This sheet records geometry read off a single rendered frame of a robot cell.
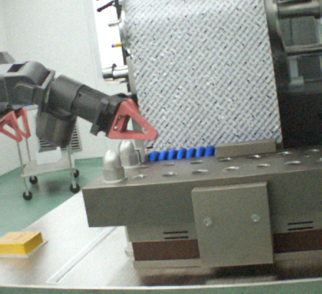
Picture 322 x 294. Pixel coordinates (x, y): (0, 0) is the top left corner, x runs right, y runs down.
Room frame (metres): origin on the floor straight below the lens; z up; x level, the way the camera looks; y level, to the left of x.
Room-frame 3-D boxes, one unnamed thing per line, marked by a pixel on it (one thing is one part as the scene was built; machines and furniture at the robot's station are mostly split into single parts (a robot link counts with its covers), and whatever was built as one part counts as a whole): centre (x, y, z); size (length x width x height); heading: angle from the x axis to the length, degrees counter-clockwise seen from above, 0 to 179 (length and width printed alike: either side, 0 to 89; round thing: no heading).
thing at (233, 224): (0.72, -0.08, 0.96); 0.10 x 0.03 x 0.11; 74
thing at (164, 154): (0.92, -0.08, 1.03); 0.21 x 0.04 x 0.03; 74
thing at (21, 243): (0.95, 0.29, 0.91); 0.07 x 0.07 x 0.02; 74
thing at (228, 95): (0.94, -0.08, 1.10); 0.23 x 0.01 x 0.18; 74
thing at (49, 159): (5.74, 1.21, 0.51); 0.91 x 0.58 x 1.02; 8
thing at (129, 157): (0.91, 0.06, 1.05); 0.04 x 0.04 x 0.04
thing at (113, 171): (0.82, 0.08, 1.05); 0.04 x 0.04 x 0.04
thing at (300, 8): (0.95, -0.26, 1.25); 0.07 x 0.04 x 0.04; 74
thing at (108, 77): (1.09, 0.08, 1.18); 0.04 x 0.02 x 0.04; 164
